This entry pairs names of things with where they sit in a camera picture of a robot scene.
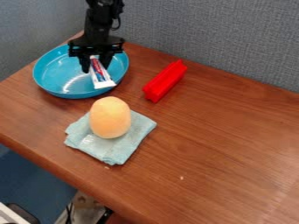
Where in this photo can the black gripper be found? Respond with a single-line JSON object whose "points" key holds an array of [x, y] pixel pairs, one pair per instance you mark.
{"points": [[95, 42]]}

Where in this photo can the objects under table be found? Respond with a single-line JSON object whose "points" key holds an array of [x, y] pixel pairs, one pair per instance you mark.
{"points": [[83, 211]]}

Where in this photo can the white toothpaste tube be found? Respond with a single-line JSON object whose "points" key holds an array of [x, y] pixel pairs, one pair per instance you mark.
{"points": [[99, 74]]}

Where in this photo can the light blue folded cloth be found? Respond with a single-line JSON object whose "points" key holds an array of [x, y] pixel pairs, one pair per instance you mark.
{"points": [[112, 151]]}

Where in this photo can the blue plastic plate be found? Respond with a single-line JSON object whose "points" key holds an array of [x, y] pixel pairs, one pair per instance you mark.
{"points": [[59, 76]]}

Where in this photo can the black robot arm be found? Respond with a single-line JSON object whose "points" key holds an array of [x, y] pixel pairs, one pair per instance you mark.
{"points": [[106, 11]]}

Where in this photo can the red plastic block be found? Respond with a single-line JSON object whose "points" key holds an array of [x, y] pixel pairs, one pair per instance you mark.
{"points": [[161, 84]]}

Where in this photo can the orange egg-shaped sponge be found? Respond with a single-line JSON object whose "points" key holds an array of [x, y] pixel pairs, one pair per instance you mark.
{"points": [[110, 117]]}

